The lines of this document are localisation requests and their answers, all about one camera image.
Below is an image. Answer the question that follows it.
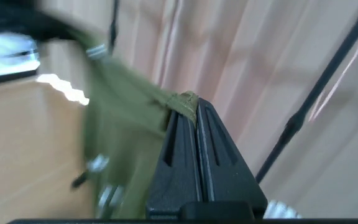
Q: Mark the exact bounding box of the pink clothes hanger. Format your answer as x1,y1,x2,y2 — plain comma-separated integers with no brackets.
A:
308,24,358,122

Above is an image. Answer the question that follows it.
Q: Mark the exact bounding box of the black clothes rack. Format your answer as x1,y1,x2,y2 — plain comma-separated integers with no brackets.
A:
108,0,358,184

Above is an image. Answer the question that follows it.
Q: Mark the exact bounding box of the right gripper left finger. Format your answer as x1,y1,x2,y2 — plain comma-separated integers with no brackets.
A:
145,108,203,219

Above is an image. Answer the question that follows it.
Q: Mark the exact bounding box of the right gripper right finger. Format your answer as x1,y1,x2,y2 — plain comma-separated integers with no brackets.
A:
196,97,269,219

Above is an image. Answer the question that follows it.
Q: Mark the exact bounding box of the green sleeveless top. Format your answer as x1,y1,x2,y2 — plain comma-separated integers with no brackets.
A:
70,29,200,220

